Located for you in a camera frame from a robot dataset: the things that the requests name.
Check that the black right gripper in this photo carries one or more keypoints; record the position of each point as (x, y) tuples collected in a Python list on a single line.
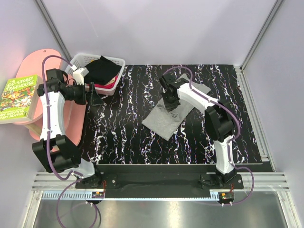
[(170, 107)]

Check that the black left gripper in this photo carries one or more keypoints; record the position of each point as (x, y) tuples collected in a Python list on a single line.
[(95, 99)]

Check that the grey t shirt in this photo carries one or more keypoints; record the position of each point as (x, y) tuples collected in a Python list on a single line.
[(164, 123)]

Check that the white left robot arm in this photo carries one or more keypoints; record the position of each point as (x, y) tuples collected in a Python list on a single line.
[(55, 151)]

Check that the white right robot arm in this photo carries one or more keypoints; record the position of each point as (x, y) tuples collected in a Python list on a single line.
[(219, 124)]

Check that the red and beige clothes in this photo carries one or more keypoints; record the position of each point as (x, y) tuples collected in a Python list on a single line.
[(109, 85)]

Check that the black t shirt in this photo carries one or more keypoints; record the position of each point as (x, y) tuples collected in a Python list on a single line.
[(101, 71)]

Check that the pink tiered wooden shelf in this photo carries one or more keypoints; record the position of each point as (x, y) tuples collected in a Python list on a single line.
[(73, 113)]

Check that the white plastic laundry basket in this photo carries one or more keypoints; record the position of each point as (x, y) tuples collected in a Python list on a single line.
[(80, 60)]

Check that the green treehouse book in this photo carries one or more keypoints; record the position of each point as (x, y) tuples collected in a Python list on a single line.
[(19, 99)]

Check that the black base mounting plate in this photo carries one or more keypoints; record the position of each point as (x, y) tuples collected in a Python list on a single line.
[(160, 181)]

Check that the left orange connector board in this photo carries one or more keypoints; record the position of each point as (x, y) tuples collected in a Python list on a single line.
[(98, 194)]

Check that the orange connector board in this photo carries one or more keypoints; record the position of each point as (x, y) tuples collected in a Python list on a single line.
[(228, 196), (98, 194)]

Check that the right orange connector board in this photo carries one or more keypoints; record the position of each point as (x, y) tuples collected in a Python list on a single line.
[(228, 196)]

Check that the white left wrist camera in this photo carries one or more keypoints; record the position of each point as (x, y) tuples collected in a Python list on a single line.
[(79, 74)]

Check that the aluminium frame rail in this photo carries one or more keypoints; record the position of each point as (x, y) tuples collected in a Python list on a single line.
[(48, 181)]

